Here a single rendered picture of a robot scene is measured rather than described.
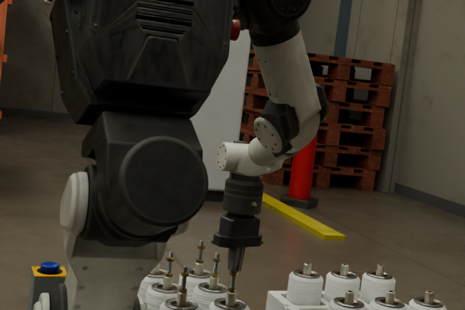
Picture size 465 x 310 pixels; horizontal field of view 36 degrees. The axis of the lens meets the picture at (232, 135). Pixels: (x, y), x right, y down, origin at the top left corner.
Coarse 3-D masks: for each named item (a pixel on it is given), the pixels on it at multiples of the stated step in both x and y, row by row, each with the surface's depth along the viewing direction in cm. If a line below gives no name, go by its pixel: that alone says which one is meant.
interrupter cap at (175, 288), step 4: (152, 284) 170; (156, 284) 171; (160, 284) 171; (172, 284) 172; (176, 284) 173; (152, 288) 168; (156, 288) 168; (160, 288) 170; (172, 288) 171; (176, 288) 170; (160, 292) 166; (164, 292) 166; (168, 292) 166; (172, 292) 167; (176, 292) 167
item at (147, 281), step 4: (144, 280) 177; (148, 280) 176; (152, 280) 176; (156, 280) 177; (160, 280) 177; (140, 284) 177; (144, 284) 177; (148, 284) 176; (140, 288) 177; (144, 288) 177; (140, 292) 177; (144, 292) 177; (144, 296) 177; (144, 300) 177
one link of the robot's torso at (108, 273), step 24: (72, 192) 99; (72, 216) 99; (72, 240) 107; (72, 264) 110; (96, 264) 112; (120, 264) 113; (144, 264) 114; (72, 288) 118; (96, 288) 115; (120, 288) 116
